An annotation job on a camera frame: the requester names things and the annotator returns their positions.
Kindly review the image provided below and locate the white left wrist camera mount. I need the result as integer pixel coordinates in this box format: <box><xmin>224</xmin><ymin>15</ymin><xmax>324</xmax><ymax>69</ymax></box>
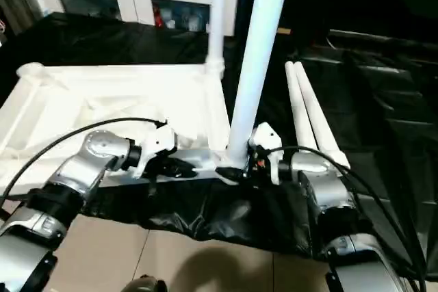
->
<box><xmin>133</xmin><ymin>122</ymin><xmax>180</xmax><ymax>181</ymax></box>

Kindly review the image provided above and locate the black robot left foot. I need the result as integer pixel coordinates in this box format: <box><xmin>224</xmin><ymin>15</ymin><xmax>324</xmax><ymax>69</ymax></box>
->
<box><xmin>122</xmin><ymin>274</ymin><xmax>169</xmax><ymax>292</ymax></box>

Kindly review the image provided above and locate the black plastic mat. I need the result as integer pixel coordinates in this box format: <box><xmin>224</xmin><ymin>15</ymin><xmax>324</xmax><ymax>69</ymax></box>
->
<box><xmin>0</xmin><ymin>12</ymin><xmax>438</xmax><ymax>265</ymax></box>

